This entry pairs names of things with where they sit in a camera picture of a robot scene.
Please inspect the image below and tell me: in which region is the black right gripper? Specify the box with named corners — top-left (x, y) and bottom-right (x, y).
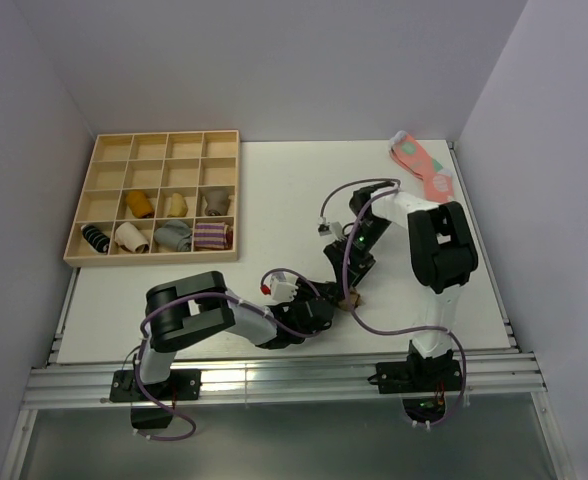
top-left (324, 216), bottom-right (392, 295)

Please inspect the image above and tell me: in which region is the brown argyle sock pair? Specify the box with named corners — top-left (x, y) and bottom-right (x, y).
top-left (337, 288), bottom-right (365, 312)

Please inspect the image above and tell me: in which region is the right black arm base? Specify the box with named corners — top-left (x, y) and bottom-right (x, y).
top-left (367, 355), bottom-right (464, 394)

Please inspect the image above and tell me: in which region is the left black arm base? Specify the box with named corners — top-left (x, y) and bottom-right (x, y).
top-left (109, 369), bottom-right (201, 403)

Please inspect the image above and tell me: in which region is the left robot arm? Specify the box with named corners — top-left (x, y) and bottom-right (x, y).
top-left (132, 269), bottom-right (338, 399)

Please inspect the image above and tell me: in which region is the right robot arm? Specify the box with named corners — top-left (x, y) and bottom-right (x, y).
top-left (323, 179), bottom-right (479, 390)

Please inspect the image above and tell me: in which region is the pink patterned sock pair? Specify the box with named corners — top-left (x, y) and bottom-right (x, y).
top-left (389, 130), bottom-right (455, 203)

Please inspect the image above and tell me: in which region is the purple striped rolled sock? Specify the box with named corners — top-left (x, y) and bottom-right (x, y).
top-left (193, 222), bottom-right (233, 251)

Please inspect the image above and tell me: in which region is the grey beige rolled sock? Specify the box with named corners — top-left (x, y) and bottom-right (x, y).
top-left (202, 187), bottom-right (233, 217)

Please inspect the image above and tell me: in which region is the grey blue rolled sock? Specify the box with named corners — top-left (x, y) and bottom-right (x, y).
top-left (153, 219), bottom-right (192, 253)

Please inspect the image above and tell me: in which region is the pale yellow rolled sock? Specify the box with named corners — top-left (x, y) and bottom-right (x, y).
top-left (167, 192), bottom-right (189, 218)

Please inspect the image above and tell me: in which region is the wooden compartment tray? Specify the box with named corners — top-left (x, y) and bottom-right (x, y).
top-left (64, 130), bottom-right (240, 267)

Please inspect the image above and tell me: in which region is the cream rolled sock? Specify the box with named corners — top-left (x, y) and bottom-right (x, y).
top-left (114, 222), bottom-right (149, 254)

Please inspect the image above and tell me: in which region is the mustard rolled sock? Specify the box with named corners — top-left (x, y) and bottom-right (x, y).
top-left (125, 190), bottom-right (155, 219)

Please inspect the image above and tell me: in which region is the black white striped rolled sock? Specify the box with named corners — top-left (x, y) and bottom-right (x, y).
top-left (81, 223), bottom-right (112, 255)

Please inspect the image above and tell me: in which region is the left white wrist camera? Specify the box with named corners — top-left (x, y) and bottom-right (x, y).
top-left (260, 271), bottom-right (299, 303)

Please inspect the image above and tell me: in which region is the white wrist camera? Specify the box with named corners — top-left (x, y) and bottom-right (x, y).
top-left (260, 271), bottom-right (299, 303)
top-left (317, 218), bottom-right (344, 239)

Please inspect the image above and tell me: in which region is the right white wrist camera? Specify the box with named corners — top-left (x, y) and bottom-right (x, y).
top-left (317, 218), bottom-right (344, 239)

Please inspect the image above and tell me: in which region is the aluminium rail frame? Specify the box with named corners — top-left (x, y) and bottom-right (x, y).
top-left (1, 142), bottom-right (575, 480)

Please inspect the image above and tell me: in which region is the black box under rail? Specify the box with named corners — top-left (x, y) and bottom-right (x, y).
top-left (130, 407), bottom-right (173, 431)

